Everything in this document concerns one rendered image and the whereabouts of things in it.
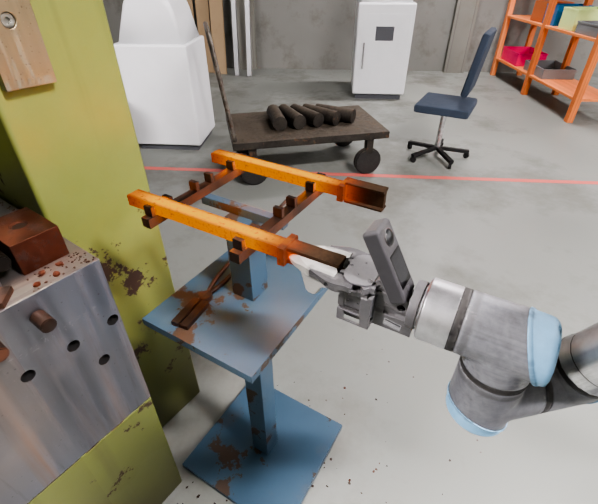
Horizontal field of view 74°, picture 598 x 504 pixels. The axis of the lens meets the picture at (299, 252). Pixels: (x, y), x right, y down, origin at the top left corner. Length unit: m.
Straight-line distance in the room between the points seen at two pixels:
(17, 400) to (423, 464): 1.20
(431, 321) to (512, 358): 0.10
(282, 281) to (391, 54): 4.43
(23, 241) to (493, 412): 0.79
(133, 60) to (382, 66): 2.83
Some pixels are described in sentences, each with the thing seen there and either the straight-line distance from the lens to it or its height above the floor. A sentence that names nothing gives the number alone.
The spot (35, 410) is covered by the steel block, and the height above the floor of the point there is 0.68.
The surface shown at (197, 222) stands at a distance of 0.72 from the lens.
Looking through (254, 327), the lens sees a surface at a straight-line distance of 0.87.
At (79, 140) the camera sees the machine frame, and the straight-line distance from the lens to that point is 0.99.
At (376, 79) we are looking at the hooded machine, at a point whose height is 0.23.
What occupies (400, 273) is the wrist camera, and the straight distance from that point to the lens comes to 0.56.
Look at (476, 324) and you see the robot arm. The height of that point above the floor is 1.01.
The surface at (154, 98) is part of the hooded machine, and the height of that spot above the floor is 0.45.
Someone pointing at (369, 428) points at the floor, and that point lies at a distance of 1.60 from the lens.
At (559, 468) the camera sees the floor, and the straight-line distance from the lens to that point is 1.74.
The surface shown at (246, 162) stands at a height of 1.01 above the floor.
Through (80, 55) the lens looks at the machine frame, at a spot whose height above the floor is 1.22.
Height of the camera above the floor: 1.37
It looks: 36 degrees down
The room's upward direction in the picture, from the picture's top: straight up
